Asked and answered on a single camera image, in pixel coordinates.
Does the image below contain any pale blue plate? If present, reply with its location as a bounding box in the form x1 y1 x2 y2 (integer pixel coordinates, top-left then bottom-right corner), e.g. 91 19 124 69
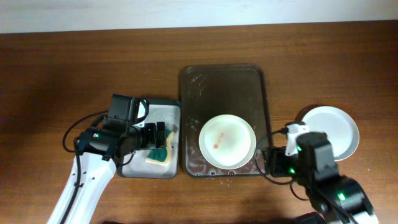
300 106 360 161

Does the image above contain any left black cable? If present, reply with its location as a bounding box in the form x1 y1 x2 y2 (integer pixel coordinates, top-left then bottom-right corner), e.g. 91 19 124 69
62 110 109 224

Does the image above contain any cream white plate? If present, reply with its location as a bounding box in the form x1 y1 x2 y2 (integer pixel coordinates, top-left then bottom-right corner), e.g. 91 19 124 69
198 114 257 170

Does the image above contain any brown serving tray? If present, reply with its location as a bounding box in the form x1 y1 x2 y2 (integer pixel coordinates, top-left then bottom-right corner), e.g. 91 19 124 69
180 64 271 178

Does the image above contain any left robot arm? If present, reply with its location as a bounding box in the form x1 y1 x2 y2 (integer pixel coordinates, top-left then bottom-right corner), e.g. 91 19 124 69
49 95 170 223

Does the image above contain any black cable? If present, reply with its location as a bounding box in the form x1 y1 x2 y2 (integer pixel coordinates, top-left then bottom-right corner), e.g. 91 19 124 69
62 110 109 224
253 127 358 224

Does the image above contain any black soapy water tray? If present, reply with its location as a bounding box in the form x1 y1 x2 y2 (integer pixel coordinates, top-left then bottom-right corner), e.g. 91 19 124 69
117 99 181 179

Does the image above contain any green yellow sponge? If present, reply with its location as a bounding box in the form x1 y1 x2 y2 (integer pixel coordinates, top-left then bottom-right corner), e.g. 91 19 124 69
146 129 174 166

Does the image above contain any right black cable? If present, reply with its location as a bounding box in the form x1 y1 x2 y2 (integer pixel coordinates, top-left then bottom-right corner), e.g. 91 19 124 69
253 127 358 224

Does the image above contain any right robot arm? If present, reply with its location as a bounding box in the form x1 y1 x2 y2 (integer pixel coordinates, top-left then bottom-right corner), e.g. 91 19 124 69
256 132 379 223

